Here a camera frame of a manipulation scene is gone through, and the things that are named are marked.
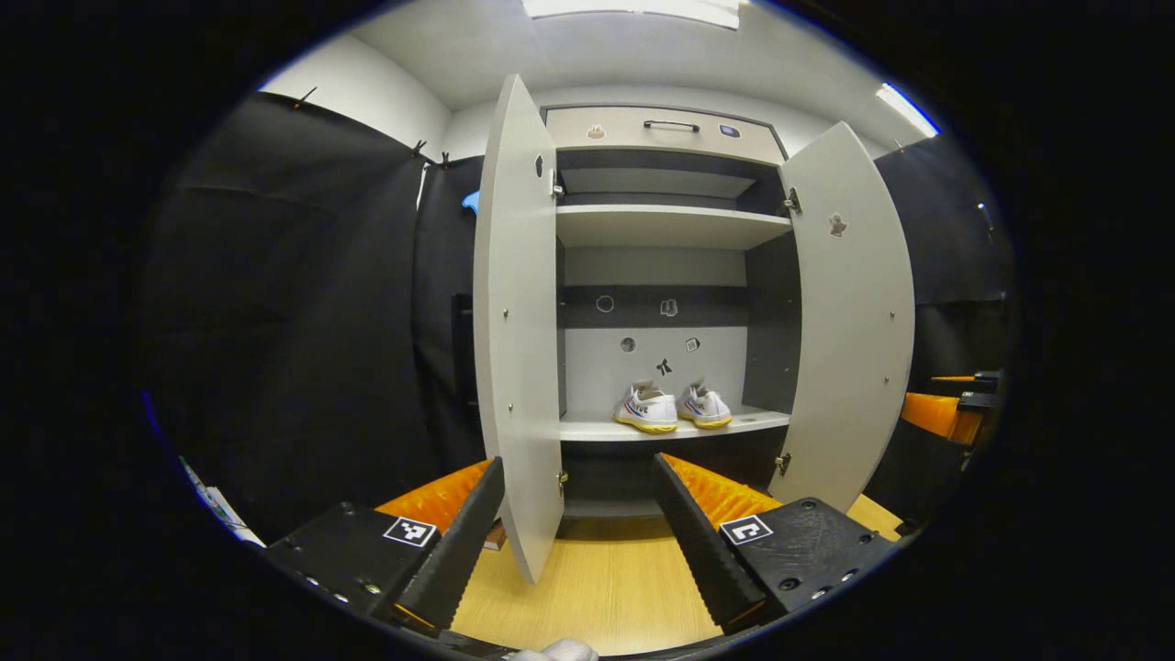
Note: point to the white shoe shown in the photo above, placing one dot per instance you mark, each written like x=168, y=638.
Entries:
x=647, y=410
x=707, y=408

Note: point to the black backdrop cloth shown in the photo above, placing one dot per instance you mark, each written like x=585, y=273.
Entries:
x=294, y=321

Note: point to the large ceiling light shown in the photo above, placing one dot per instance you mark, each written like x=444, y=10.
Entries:
x=633, y=9

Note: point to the grey cabinet door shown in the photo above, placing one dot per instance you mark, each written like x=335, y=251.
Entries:
x=519, y=321
x=849, y=321

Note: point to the small ceiling light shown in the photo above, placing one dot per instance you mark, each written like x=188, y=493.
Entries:
x=907, y=110

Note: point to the grey shoe cabinet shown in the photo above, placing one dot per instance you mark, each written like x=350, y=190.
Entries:
x=670, y=225

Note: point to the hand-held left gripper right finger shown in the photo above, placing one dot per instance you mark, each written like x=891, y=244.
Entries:
x=702, y=551

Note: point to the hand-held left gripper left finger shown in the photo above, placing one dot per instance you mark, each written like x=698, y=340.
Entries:
x=459, y=551

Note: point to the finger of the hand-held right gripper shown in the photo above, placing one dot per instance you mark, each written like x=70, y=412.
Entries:
x=936, y=415
x=987, y=376

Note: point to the brown book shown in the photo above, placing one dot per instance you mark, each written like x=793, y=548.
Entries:
x=496, y=537

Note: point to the grey cabinet drawer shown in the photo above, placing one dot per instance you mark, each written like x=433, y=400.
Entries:
x=665, y=138

